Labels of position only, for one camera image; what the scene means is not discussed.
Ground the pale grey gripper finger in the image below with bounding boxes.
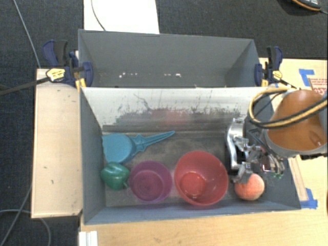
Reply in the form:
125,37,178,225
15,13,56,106
231,162,253,184

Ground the orange toy peach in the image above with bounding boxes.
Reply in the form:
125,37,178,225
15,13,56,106
234,173,265,201

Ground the red plastic bowl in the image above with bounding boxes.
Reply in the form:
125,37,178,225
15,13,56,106
174,150,229,207

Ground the purple plastic cup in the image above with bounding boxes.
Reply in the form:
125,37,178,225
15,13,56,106
129,160,173,203

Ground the grey metal bin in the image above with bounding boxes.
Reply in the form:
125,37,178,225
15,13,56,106
77,29,302,226

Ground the blue plastic watering can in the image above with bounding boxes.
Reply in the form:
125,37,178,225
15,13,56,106
101,130,176,163

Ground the green toy pepper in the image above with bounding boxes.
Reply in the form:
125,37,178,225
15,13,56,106
99,162,130,191

